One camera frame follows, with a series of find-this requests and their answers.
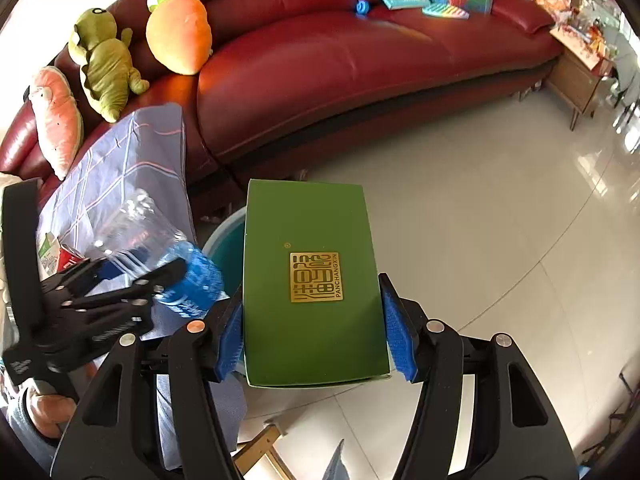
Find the blue toy ball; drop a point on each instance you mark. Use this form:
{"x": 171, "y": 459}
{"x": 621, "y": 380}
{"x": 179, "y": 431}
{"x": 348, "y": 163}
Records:
{"x": 362, "y": 8}

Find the clear plastic water bottle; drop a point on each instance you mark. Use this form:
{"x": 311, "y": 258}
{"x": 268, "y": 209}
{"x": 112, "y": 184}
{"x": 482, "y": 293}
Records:
{"x": 138, "y": 239}

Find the teal trash bin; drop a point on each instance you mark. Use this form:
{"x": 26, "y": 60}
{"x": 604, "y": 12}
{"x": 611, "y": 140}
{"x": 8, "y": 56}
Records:
{"x": 225, "y": 247}

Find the person's left hand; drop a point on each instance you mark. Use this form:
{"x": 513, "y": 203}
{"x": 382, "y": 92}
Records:
{"x": 50, "y": 413}

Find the red leather sofa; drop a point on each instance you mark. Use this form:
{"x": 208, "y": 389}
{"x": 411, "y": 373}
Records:
{"x": 293, "y": 82}

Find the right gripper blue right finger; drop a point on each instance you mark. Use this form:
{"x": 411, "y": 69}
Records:
{"x": 401, "y": 334}

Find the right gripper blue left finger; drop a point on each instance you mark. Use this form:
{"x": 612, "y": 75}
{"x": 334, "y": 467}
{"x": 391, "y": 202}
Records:
{"x": 230, "y": 342}

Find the plaid grey tablecloth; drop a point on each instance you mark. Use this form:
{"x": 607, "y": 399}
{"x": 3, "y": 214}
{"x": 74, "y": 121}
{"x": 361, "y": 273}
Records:
{"x": 143, "y": 151}

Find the orange carrot plush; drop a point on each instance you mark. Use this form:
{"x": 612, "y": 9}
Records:
{"x": 178, "y": 35}

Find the wooden side table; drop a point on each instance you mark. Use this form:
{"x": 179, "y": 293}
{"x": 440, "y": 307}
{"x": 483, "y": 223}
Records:
{"x": 581, "y": 77}

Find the green cardboard box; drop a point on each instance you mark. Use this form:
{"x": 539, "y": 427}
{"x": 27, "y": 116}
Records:
{"x": 312, "y": 309}

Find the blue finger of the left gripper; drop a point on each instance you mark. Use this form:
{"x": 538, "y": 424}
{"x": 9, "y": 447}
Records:
{"x": 141, "y": 290}
{"x": 78, "y": 280}

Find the green dinosaur plush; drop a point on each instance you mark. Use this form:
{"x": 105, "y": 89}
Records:
{"x": 106, "y": 71}

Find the green white medicine box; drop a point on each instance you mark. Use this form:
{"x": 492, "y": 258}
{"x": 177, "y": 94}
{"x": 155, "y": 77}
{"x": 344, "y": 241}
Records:
{"x": 48, "y": 256}

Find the pink plush pillow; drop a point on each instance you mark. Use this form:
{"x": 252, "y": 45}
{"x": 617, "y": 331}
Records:
{"x": 58, "y": 120}

